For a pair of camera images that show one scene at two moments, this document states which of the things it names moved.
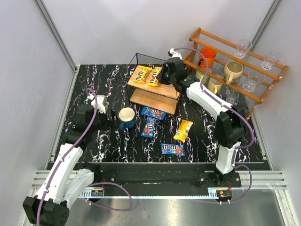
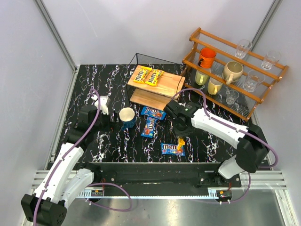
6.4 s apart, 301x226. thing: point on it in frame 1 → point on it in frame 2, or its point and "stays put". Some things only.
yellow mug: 214,85 stays put
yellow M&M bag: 142,75 stays put
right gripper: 165,75 → 181,131
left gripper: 109,118 stays put
